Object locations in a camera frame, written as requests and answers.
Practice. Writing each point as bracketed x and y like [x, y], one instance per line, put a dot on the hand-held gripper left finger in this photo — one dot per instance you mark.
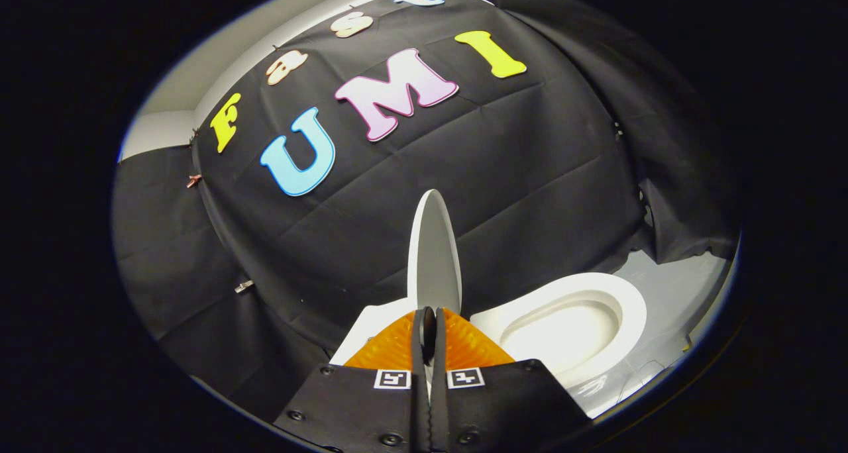
[358, 406]

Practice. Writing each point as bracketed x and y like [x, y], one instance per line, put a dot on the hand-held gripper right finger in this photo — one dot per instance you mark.
[510, 406]

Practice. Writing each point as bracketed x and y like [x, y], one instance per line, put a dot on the white toilet lid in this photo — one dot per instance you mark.
[434, 254]

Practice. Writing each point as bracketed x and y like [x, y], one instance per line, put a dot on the white ceramic toilet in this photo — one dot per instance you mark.
[563, 337]

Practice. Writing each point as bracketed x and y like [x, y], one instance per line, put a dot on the white toilet seat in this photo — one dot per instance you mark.
[629, 307]

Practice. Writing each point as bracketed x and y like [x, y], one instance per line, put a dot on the silver metal clip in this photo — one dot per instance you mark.
[244, 286]

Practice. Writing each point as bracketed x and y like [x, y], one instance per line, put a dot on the black backdrop cloth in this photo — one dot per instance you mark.
[503, 175]

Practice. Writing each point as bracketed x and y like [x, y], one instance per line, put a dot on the copper metal clip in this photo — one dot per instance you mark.
[193, 180]

